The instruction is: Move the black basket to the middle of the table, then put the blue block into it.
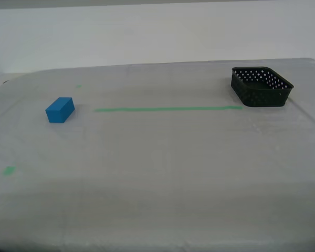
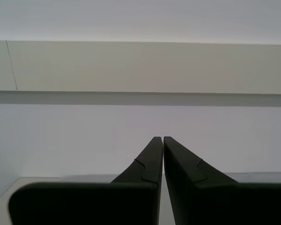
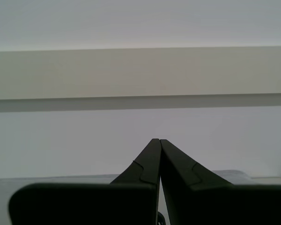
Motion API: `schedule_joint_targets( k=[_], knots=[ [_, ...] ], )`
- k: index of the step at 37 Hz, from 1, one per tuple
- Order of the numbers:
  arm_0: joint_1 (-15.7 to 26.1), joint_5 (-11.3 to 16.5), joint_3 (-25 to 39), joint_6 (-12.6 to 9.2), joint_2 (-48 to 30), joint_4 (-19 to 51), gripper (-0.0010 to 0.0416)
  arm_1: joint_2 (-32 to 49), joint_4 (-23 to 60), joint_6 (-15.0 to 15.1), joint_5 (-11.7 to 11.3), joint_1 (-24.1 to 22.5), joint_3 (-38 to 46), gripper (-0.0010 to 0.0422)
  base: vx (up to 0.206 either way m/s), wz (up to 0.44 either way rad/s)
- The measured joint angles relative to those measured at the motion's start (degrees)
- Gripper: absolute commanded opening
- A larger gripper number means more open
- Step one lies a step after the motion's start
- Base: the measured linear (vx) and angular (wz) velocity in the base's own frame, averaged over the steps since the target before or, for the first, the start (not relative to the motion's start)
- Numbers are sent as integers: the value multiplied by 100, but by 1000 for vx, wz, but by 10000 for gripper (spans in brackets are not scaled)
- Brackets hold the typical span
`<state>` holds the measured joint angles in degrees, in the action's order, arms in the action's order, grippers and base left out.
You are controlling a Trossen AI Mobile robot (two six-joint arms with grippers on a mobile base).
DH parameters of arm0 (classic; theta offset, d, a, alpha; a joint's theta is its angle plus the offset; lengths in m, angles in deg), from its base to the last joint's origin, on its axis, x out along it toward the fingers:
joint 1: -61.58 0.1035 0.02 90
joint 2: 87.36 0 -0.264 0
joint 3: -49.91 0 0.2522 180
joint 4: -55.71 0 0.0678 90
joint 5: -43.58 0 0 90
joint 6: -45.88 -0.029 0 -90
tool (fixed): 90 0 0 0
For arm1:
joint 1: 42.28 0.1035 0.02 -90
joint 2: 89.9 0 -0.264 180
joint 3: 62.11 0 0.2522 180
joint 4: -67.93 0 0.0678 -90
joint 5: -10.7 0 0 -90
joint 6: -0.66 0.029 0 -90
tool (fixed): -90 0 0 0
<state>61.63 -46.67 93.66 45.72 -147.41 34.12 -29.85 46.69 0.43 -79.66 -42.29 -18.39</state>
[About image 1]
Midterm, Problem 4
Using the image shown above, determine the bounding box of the blue rectangular block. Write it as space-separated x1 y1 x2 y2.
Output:
45 97 76 123

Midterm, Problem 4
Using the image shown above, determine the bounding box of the black perforated plastic basket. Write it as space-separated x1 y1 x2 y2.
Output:
230 66 295 108

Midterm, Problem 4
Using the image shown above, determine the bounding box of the long green tape strip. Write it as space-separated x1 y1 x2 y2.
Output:
93 106 244 113

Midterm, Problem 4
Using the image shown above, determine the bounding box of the grey woven table cover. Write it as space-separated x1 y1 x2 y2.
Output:
0 57 315 252

